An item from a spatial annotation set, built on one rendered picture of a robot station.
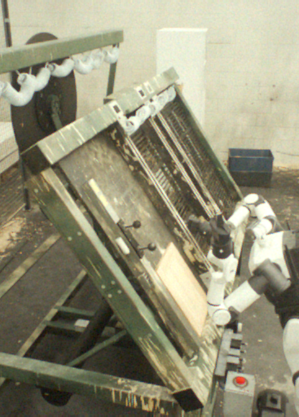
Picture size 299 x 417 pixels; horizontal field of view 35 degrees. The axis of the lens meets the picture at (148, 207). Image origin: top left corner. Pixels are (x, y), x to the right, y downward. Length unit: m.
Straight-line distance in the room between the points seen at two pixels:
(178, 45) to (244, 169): 1.93
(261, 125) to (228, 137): 0.53
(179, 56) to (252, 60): 1.68
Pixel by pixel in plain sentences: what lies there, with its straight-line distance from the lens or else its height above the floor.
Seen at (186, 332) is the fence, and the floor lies 0.98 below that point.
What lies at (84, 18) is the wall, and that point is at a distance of 7.75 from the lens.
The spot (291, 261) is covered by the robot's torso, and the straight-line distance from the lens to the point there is 2.24.
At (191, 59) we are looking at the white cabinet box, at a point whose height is 1.73.
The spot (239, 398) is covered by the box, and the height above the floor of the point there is 0.90.
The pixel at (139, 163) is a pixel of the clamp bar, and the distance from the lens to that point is 2.53.
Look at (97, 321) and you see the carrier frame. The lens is 2.86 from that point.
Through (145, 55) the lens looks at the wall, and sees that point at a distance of 7.56.
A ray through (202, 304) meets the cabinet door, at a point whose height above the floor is 0.93.
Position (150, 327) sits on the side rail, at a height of 1.18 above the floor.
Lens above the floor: 2.43
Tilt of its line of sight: 24 degrees down
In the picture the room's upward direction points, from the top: straight up
